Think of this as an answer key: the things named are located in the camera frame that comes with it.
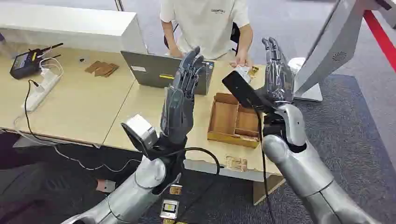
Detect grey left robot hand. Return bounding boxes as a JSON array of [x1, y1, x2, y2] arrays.
[[160, 46, 205, 147]]

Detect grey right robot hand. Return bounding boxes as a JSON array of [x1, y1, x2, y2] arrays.
[[256, 36, 295, 109]]

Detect white round cup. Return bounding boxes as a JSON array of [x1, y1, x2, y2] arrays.
[[287, 56, 306, 76]]

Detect grey laptop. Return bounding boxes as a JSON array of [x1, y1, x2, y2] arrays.
[[120, 50, 215, 96]]

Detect wooden card box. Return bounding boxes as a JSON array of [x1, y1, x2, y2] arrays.
[[207, 92, 264, 149]]

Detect person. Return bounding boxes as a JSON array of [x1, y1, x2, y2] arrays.
[[159, 0, 255, 68]]

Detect brown cardboard pieces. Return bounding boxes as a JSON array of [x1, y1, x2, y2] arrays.
[[84, 60, 120, 78]]

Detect white framed card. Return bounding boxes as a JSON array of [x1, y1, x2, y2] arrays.
[[159, 199, 180, 220]]

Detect grey metal floor plate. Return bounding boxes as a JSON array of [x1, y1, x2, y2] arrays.
[[95, 179, 117, 194]]

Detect wooden desk leg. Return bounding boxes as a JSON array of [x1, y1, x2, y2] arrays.
[[253, 174, 286, 206]]

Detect long white box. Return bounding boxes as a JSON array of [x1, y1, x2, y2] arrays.
[[0, 2, 148, 55]]

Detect white power strip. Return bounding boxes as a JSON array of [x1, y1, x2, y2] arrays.
[[22, 68, 63, 112]]

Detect black handheld radio device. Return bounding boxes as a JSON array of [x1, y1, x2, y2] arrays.
[[9, 42, 64, 80]]

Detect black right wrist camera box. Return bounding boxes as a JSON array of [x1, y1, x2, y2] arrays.
[[221, 70, 267, 109]]

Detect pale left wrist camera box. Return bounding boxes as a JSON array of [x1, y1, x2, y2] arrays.
[[120, 113, 159, 159]]

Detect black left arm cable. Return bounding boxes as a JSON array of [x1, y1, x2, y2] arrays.
[[161, 147, 221, 176]]

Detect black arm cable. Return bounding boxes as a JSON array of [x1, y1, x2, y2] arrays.
[[161, 147, 221, 176], [253, 106, 276, 224]]

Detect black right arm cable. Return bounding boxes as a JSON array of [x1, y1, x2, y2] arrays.
[[253, 106, 276, 224]]

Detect white cable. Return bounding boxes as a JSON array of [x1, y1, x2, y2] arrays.
[[12, 116, 141, 173]]

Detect black power cable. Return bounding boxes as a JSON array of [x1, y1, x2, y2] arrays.
[[23, 79, 93, 147]]

